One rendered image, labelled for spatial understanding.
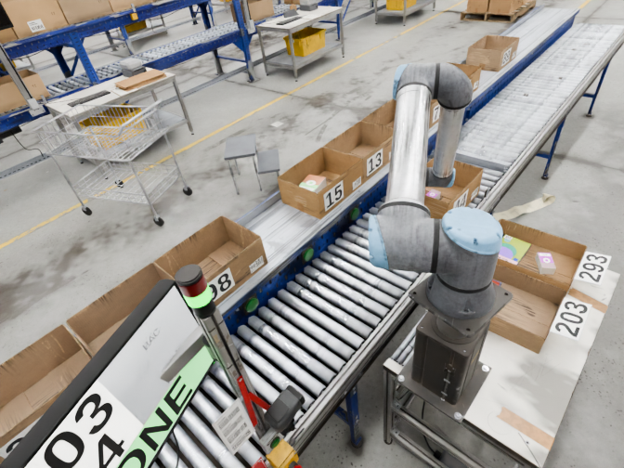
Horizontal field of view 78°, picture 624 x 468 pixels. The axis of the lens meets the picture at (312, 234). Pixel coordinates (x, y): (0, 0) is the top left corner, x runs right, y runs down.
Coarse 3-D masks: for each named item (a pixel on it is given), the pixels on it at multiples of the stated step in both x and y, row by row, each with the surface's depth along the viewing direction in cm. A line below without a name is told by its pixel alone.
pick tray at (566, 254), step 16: (512, 224) 190; (528, 240) 189; (544, 240) 184; (560, 240) 179; (528, 256) 183; (560, 256) 181; (576, 256) 178; (528, 272) 166; (560, 272) 174; (576, 272) 161
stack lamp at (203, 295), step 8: (200, 280) 71; (184, 288) 71; (192, 288) 71; (200, 288) 72; (208, 288) 74; (184, 296) 73; (192, 296) 72; (200, 296) 73; (208, 296) 74; (192, 304) 74; (200, 304) 74
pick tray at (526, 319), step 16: (496, 272) 173; (512, 272) 167; (512, 288) 170; (528, 288) 166; (544, 288) 161; (560, 288) 156; (512, 304) 164; (528, 304) 163; (544, 304) 162; (560, 304) 153; (496, 320) 151; (512, 320) 158; (528, 320) 157; (544, 320) 156; (512, 336) 150; (528, 336) 145; (544, 336) 151
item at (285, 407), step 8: (288, 392) 112; (296, 392) 112; (280, 400) 110; (288, 400) 110; (296, 400) 110; (304, 400) 112; (272, 408) 109; (280, 408) 108; (288, 408) 108; (296, 408) 110; (264, 416) 109; (272, 416) 107; (280, 416) 107; (288, 416) 108; (272, 424) 107; (280, 424) 106; (288, 424) 113; (280, 432) 113
